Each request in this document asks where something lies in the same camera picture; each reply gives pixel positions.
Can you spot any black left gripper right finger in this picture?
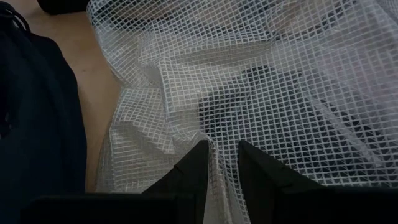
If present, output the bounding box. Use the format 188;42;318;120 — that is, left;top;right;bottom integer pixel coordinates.
238;139;326;224

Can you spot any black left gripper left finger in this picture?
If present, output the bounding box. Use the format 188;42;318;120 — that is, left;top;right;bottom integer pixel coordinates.
142;139;210;224

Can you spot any clear mesh zipper pouch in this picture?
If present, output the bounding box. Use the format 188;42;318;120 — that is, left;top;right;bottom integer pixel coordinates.
86;0;398;224

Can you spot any navy blue backpack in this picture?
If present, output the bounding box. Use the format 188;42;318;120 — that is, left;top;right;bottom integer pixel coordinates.
0;0;91;224

